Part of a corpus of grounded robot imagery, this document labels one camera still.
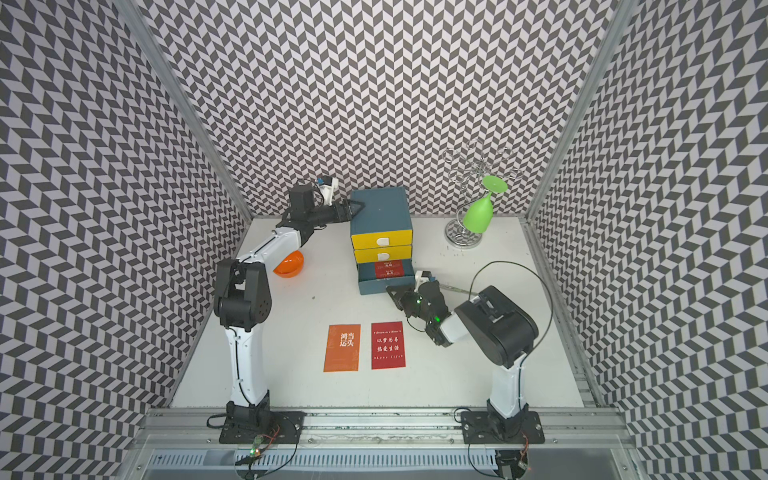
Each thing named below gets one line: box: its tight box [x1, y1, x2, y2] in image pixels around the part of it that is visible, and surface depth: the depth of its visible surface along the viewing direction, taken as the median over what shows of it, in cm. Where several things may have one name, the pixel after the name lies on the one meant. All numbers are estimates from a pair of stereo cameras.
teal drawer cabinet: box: [350, 187, 415, 287], surface depth 93 cm
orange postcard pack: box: [323, 324, 361, 372], surface depth 88 cm
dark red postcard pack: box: [371, 321, 406, 370], surface depth 88 cm
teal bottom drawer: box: [356, 259, 416, 295], surface depth 94 cm
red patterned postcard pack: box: [375, 260, 404, 279], surface depth 104 cm
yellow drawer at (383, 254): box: [354, 245, 413, 264], surface depth 95 cm
